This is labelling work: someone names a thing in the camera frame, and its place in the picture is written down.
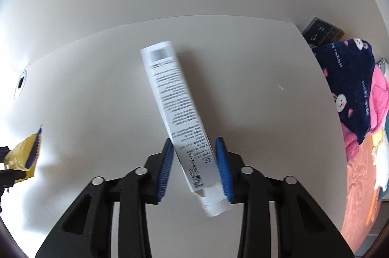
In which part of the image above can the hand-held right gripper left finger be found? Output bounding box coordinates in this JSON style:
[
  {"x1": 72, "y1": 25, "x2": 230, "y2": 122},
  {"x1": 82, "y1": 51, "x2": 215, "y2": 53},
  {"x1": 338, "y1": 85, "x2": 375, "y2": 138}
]
[{"x1": 35, "y1": 138, "x2": 175, "y2": 258}]

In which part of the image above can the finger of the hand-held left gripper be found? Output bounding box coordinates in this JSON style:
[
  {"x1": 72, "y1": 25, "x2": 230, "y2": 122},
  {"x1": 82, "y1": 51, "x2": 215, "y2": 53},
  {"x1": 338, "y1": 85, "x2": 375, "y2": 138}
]
[
  {"x1": 0, "y1": 168, "x2": 27, "y2": 211},
  {"x1": 26, "y1": 124, "x2": 44, "y2": 170}
]

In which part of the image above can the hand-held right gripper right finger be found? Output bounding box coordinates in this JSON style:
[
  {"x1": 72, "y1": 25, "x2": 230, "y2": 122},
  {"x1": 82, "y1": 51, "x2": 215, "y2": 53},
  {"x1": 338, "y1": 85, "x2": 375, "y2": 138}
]
[{"x1": 214, "y1": 136, "x2": 354, "y2": 258}]

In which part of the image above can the yellow wrapper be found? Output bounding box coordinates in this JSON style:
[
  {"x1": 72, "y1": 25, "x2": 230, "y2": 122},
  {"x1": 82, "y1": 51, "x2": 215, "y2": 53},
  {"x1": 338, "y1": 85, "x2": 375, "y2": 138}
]
[{"x1": 4, "y1": 133, "x2": 40, "y2": 184}]

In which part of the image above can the white squeeze tube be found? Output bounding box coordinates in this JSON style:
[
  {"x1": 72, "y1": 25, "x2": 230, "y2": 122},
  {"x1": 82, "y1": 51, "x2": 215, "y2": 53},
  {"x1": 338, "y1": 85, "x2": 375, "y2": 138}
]
[{"x1": 140, "y1": 41, "x2": 232, "y2": 218}]

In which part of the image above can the bed with pink sheet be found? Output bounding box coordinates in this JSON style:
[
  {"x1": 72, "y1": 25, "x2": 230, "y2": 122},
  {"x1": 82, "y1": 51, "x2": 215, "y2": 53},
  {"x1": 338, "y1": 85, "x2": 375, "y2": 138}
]
[{"x1": 340, "y1": 133, "x2": 389, "y2": 249}]

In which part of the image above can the navy printed fleece blanket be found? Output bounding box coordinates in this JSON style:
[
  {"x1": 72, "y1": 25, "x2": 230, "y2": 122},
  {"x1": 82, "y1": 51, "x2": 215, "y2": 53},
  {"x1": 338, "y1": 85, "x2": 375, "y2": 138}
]
[{"x1": 312, "y1": 38, "x2": 376, "y2": 162}]

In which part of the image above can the yellow duck plush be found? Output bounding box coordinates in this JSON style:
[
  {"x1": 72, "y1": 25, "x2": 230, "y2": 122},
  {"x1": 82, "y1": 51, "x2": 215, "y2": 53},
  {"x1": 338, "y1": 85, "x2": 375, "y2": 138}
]
[{"x1": 372, "y1": 129, "x2": 385, "y2": 147}]

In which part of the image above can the pink fleece cloth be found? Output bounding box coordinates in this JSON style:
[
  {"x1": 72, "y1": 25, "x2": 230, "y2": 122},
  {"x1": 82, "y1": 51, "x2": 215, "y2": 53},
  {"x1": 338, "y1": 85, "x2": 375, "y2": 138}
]
[{"x1": 369, "y1": 65, "x2": 389, "y2": 132}]

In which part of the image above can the desk cable grommet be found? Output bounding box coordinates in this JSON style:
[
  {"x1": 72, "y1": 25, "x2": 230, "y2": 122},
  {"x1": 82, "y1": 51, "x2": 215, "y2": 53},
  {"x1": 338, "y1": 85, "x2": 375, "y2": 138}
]
[{"x1": 14, "y1": 70, "x2": 28, "y2": 99}]

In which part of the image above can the black wall socket panel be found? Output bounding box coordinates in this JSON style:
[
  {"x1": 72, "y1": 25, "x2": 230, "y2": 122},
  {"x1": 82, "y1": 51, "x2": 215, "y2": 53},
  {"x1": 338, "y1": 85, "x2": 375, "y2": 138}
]
[{"x1": 302, "y1": 16, "x2": 345, "y2": 46}]

